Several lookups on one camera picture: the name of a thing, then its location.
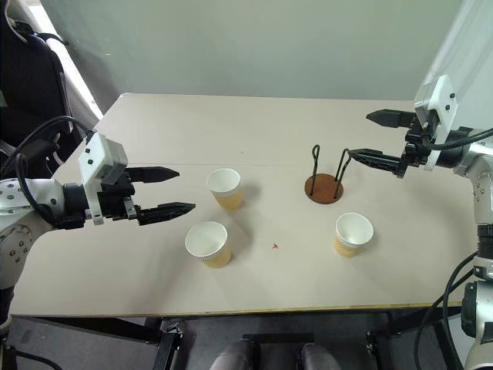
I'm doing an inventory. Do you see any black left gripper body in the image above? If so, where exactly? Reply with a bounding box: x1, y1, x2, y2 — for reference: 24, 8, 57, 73
97, 172, 143, 224

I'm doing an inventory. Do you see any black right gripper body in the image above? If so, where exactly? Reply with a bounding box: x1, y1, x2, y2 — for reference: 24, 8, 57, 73
394, 112, 440, 180

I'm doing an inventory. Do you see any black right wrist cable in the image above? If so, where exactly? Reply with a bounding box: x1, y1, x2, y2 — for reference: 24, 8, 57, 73
420, 127, 493, 151

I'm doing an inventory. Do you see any brown cup holder stand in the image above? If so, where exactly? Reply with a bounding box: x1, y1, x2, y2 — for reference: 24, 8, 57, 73
304, 144, 351, 205

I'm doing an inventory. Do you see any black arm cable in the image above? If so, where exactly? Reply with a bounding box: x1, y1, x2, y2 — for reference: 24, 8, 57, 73
417, 252, 481, 370
0, 114, 97, 227

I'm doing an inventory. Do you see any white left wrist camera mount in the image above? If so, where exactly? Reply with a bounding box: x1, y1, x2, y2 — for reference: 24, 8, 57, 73
78, 133, 129, 227

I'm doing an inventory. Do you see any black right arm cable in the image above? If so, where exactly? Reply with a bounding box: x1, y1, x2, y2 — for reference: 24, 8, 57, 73
417, 252, 481, 370

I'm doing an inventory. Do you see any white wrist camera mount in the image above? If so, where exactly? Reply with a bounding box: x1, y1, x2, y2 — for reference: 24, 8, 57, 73
78, 133, 129, 227
413, 74, 460, 173

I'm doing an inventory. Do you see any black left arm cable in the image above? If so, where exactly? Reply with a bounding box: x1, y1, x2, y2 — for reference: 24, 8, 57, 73
0, 114, 97, 227

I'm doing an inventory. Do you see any black crossbar under table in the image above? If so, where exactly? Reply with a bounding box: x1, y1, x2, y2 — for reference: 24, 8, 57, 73
241, 332, 315, 345

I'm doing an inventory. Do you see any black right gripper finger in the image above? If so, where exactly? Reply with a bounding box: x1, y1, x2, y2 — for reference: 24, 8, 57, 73
347, 148, 402, 173
365, 109, 417, 130

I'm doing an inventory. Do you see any black office chair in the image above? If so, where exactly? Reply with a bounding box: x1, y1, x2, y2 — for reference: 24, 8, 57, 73
0, 0, 99, 180

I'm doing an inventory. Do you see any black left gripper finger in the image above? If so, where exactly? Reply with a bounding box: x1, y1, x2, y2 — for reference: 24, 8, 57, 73
136, 201, 197, 227
126, 166, 181, 184

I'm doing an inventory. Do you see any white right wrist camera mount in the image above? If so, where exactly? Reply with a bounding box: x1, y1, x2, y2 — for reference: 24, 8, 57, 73
413, 74, 460, 173

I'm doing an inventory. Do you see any black table frame leg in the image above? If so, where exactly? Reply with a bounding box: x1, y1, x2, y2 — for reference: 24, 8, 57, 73
364, 306, 465, 370
11, 314, 186, 370

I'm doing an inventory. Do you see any dark rounded shape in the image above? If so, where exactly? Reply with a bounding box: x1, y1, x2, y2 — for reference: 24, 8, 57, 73
299, 342, 340, 370
209, 340, 263, 370

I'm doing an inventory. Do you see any yellow ribbed paper cup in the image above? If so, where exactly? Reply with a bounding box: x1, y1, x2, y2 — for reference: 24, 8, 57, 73
184, 220, 233, 269
206, 168, 245, 212
332, 212, 375, 259

